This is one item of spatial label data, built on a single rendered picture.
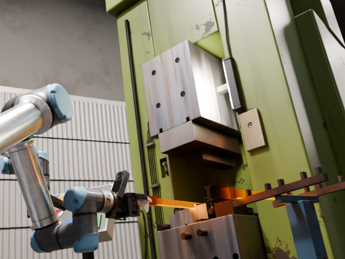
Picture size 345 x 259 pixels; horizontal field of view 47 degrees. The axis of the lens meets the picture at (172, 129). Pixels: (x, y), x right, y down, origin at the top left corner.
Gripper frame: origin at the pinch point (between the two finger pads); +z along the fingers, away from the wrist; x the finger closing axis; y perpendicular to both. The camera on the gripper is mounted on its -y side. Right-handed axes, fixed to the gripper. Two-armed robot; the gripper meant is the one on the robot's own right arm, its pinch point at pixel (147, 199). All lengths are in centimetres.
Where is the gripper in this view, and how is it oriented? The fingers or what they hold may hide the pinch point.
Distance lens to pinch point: 148.3
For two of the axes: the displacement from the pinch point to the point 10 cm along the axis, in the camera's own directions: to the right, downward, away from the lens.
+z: 6.2, 2.1, 7.6
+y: 1.3, 9.2, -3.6
